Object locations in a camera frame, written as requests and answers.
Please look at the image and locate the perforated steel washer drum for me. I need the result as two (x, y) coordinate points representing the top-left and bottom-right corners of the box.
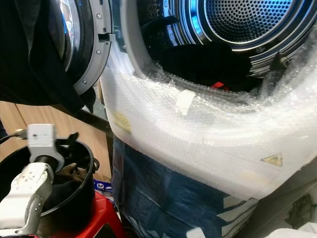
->
(136, 0), (317, 79)

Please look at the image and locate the black clothes pile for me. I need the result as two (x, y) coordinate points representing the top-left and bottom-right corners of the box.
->
(155, 44), (254, 93)

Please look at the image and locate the small white object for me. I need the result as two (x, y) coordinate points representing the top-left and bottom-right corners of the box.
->
(185, 227), (207, 238)

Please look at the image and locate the black plastic bucket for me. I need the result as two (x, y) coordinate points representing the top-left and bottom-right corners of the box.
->
(0, 139), (99, 220)

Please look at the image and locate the white tape piece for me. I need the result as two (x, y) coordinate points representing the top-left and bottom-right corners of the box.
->
(175, 89), (197, 117)

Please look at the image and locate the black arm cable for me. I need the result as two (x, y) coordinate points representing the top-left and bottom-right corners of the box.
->
(0, 129), (30, 145)

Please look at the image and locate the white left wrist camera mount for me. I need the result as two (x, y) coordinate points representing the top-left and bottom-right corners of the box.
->
(27, 123), (65, 172)

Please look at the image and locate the red plastic stool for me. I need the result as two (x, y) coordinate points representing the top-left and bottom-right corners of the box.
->
(37, 191), (126, 238)

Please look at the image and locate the hanging black garment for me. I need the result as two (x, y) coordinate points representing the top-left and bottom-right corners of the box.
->
(0, 0), (97, 114)

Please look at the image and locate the brown patterned clothing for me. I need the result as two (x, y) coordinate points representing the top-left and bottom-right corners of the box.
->
(53, 163), (96, 188)

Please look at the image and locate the bubble-wrapped washing machine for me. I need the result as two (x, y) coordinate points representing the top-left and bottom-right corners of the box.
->
(99, 0), (317, 238)

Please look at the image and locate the round grey washer door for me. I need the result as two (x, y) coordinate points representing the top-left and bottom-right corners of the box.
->
(58, 0), (113, 96)

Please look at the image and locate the dark bracket object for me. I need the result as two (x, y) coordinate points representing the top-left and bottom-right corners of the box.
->
(284, 192), (317, 230)

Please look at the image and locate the small blue package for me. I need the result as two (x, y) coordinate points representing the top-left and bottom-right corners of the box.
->
(93, 179), (113, 192)

